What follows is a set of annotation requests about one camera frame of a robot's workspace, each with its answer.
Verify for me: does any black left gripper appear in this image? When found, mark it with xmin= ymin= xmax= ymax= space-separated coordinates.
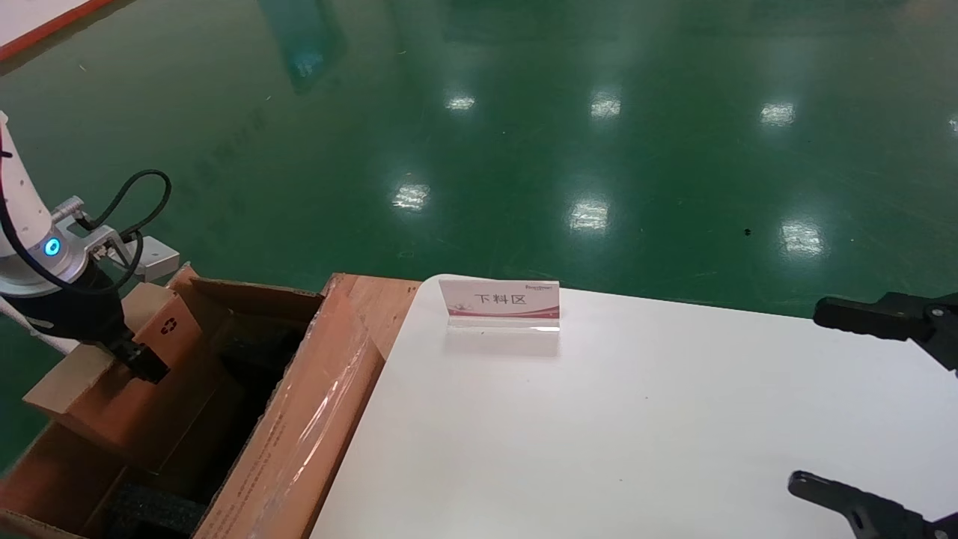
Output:
xmin=0 ymin=269 xmax=170 ymax=385

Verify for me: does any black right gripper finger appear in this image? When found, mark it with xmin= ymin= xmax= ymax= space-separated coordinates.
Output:
xmin=786 ymin=471 xmax=958 ymax=539
xmin=812 ymin=292 xmax=958 ymax=375

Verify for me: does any small cardboard box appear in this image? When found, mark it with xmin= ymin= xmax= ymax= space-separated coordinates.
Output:
xmin=22 ymin=281 xmax=225 ymax=469

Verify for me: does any large cardboard box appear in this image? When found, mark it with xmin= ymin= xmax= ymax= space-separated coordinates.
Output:
xmin=0 ymin=262 xmax=387 ymax=539

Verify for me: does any white pipe stand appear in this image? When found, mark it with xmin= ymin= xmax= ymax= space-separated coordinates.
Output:
xmin=19 ymin=314 xmax=80 ymax=357

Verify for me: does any black foam insert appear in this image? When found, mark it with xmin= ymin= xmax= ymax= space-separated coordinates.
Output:
xmin=105 ymin=483 xmax=208 ymax=539

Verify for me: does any acrylic sign with Chinese text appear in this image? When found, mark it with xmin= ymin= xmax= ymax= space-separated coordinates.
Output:
xmin=439 ymin=278 xmax=561 ymax=335

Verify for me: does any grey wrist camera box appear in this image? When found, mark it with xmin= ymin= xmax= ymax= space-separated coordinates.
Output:
xmin=54 ymin=217 xmax=181 ymax=284

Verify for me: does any thin black camera cable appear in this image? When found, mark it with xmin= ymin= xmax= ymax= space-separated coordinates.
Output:
xmin=0 ymin=150 xmax=145 ymax=295

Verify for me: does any thick black braided cable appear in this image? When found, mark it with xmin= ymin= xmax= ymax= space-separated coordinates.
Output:
xmin=79 ymin=169 xmax=173 ymax=237

